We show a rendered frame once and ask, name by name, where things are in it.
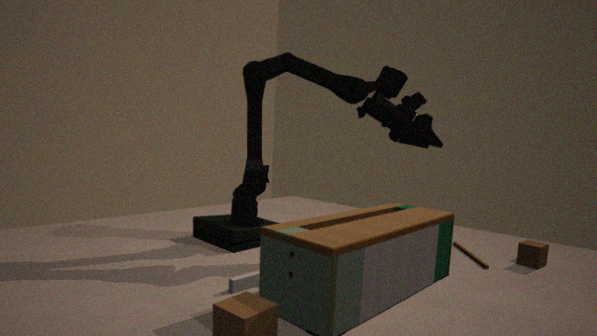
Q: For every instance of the brown thin bar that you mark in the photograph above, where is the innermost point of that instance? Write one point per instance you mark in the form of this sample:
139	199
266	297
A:
475	258

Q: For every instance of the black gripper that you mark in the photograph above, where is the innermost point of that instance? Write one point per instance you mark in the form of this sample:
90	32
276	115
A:
416	133

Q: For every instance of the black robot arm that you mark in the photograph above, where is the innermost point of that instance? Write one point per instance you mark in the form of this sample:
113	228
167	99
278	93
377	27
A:
351	89

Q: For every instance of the brown cardboard box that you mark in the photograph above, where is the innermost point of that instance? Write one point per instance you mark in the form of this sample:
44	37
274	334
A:
245	314

